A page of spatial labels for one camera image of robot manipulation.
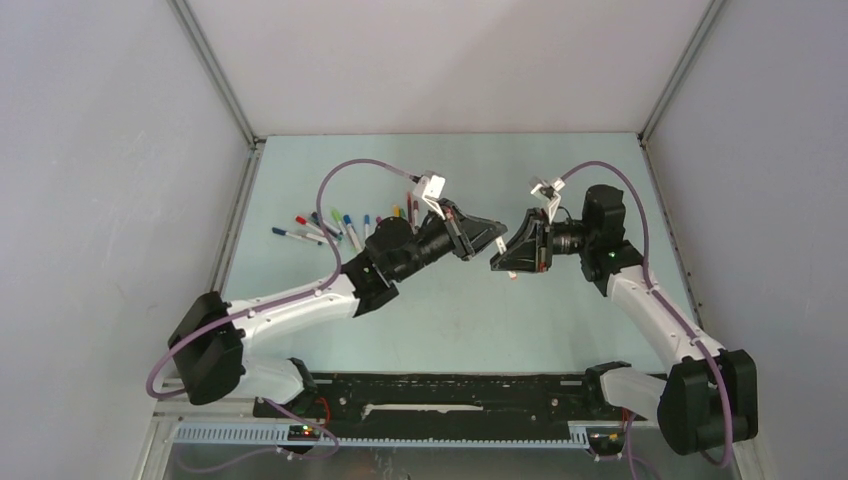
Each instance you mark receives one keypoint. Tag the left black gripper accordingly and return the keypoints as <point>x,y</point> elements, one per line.
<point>469,231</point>

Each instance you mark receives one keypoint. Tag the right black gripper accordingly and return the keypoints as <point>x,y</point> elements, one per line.
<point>527,251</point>

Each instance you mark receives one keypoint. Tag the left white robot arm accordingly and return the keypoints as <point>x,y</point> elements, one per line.
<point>217,345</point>

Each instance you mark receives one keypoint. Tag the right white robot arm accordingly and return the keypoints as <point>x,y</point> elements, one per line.
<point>708,397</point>

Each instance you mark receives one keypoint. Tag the blue cap thick marker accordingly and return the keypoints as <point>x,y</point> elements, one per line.
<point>352,233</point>

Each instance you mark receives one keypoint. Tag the light green cap marker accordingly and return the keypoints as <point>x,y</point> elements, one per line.
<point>339,221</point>

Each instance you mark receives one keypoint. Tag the navy cap marker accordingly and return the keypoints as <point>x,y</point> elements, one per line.
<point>320,223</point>

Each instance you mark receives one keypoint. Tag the grey cap white marker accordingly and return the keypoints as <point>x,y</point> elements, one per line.
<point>318,238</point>

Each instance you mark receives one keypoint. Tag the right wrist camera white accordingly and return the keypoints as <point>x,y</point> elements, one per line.
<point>548,192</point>

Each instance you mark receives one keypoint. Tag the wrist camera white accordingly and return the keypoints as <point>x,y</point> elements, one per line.
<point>548,192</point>
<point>428,190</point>

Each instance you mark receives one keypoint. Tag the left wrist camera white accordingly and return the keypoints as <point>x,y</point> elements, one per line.
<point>428,190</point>

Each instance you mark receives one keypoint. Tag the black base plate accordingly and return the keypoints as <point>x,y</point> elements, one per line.
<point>456,406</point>

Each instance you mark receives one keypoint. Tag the aluminium frame rail left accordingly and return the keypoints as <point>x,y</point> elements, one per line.
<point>251,147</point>

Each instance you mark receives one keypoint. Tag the aluminium frame rail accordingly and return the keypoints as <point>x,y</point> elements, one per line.
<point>251,147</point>
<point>655,138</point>

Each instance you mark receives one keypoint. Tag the aluminium frame rail right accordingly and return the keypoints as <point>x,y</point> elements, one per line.
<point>655,138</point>

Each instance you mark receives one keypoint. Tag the grey cable duct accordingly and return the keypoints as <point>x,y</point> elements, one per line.
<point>291,435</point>

